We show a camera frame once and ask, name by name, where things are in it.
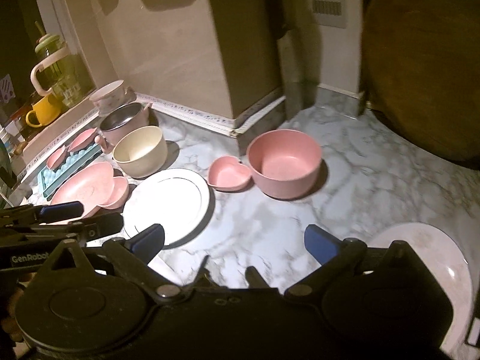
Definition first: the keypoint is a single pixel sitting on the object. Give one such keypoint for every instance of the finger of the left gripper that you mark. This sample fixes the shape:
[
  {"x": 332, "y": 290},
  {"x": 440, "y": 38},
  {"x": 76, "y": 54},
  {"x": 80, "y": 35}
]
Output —
[
  {"x": 93, "y": 228},
  {"x": 41, "y": 214}
]

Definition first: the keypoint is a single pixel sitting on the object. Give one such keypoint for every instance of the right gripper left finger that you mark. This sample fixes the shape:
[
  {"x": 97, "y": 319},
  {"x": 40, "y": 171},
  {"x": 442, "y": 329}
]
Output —
[{"x": 130, "y": 260}]

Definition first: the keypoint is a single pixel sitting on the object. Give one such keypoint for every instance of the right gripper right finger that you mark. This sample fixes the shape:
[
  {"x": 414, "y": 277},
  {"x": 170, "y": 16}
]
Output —
[{"x": 338, "y": 261}]

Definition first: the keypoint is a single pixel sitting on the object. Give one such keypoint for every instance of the pink bear-shaped plate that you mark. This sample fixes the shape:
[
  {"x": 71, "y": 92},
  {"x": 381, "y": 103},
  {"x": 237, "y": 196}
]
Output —
[{"x": 95, "y": 187}]

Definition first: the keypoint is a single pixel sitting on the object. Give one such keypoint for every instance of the large pink bowl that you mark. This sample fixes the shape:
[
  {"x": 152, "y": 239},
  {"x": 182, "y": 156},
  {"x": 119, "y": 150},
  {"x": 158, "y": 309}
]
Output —
[{"x": 284, "y": 163}]

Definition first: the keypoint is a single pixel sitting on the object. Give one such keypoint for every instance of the pink heart-shaped dish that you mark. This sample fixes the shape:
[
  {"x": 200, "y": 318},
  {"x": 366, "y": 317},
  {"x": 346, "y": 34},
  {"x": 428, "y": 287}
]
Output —
[{"x": 228, "y": 174}]

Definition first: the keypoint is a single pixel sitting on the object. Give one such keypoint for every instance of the blue ice cube tray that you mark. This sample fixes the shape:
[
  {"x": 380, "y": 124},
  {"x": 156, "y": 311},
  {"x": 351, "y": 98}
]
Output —
[{"x": 51, "y": 180}]

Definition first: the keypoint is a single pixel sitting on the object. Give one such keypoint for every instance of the pink leaf dish near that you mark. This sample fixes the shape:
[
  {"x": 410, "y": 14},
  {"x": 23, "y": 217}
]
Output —
[{"x": 56, "y": 159}]

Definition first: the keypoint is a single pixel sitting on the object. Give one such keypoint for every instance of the pink leaf dish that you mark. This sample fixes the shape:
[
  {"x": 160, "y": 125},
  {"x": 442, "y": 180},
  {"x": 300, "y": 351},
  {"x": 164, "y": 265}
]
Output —
[
  {"x": 83, "y": 140},
  {"x": 56, "y": 159}
]

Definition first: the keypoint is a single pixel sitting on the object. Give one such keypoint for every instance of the white round plate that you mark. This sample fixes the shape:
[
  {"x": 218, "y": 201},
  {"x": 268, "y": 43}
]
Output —
[{"x": 176, "y": 199}]

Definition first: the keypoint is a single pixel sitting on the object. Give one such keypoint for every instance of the cream bowl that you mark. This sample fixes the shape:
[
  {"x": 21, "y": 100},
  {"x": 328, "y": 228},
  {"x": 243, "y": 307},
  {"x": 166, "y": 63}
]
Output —
[{"x": 142, "y": 152}]

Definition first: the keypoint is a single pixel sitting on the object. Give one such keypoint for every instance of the pink leaf dish far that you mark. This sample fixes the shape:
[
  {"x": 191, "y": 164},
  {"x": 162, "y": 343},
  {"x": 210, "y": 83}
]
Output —
[{"x": 83, "y": 140}]

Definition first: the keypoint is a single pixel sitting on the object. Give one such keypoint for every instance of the white plate at right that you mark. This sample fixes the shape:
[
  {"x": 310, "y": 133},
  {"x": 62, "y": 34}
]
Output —
[{"x": 447, "y": 264}]

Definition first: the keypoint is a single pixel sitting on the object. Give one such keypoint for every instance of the pink pot with steel interior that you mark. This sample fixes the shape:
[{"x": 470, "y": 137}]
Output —
[{"x": 120, "y": 122}]

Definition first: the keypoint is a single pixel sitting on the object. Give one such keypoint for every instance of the yellow mug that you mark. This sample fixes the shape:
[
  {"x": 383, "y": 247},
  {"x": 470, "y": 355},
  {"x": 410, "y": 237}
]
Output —
[{"x": 44, "y": 112}]

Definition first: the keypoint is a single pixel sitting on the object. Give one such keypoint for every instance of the white floral ceramic bowl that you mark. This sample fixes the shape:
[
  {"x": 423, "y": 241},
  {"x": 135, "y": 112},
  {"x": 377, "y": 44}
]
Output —
[{"x": 112, "y": 96}]

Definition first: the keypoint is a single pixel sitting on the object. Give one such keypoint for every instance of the green glass pitcher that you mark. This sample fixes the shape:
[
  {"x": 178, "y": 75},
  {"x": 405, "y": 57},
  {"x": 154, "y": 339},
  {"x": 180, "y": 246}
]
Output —
[{"x": 59, "y": 71}]

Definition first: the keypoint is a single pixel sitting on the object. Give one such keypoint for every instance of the round wooden cutting board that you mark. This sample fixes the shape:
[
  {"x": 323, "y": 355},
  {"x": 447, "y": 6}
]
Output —
[{"x": 421, "y": 61}]

